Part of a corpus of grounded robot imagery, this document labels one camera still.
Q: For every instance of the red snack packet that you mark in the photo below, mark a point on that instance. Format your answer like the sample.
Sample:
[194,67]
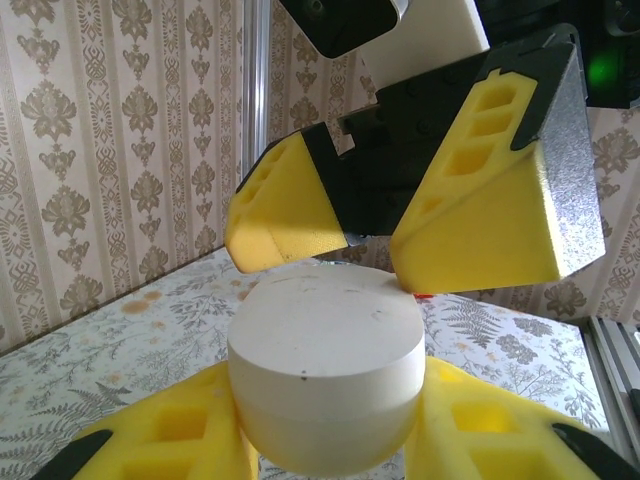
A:
[424,296]

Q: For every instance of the white oval charging case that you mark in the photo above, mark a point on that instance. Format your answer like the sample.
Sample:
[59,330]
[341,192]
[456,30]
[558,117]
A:
[325,350]

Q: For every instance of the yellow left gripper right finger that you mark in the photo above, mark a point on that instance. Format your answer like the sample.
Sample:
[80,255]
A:
[490,440]

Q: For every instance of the aluminium side rail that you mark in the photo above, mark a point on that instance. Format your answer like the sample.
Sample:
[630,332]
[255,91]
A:
[620,360]

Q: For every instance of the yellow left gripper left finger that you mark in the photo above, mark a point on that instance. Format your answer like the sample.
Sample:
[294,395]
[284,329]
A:
[165,435]

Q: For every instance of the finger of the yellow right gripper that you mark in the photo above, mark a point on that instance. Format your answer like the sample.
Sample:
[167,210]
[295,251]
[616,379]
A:
[475,240]
[280,210]

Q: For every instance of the aluminium frame post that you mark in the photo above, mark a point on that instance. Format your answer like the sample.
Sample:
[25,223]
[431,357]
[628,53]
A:
[257,75]

